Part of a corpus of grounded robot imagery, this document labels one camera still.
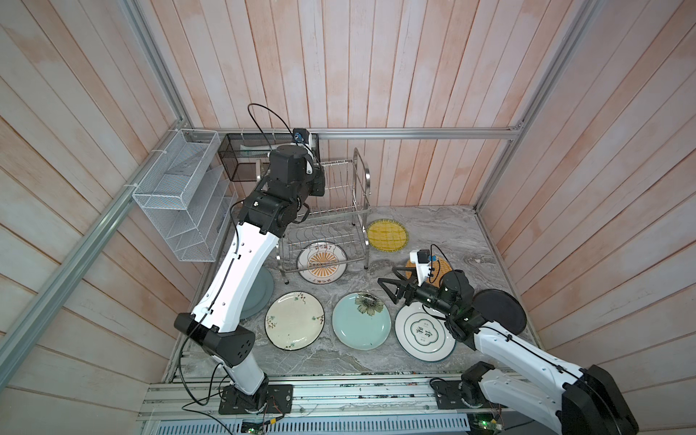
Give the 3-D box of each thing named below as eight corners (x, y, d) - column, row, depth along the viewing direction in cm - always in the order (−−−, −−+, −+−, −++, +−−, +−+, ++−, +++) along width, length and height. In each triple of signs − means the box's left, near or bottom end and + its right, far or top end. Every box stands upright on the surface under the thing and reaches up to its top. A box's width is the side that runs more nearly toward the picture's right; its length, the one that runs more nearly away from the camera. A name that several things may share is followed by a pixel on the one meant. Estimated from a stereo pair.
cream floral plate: (261, 350, 84) (259, 348, 82) (271, 293, 96) (270, 291, 95) (323, 350, 84) (323, 348, 82) (325, 294, 96) (325, 291, 95)
